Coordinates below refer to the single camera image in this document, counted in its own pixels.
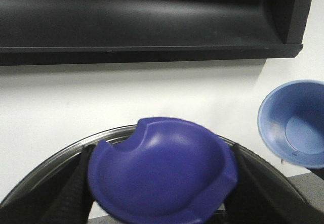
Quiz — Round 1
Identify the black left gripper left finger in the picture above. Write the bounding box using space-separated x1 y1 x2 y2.
1 145 94 223

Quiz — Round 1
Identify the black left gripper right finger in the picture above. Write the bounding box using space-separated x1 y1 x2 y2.
224 144 323 223

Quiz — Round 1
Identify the light blue ribbed cup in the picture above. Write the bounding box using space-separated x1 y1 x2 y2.
257 80 323 169

